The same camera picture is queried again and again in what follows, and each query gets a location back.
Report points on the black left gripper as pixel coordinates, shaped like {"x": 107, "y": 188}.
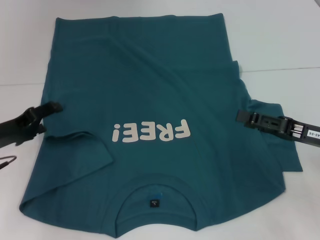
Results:
{"x": 17, "y": 127}

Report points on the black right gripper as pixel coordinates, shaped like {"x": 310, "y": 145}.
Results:
{"x": 305, "y": 133}

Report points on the teal t-shirt with FREE print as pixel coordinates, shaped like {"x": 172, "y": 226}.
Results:
{"x": 150, "y": 87}

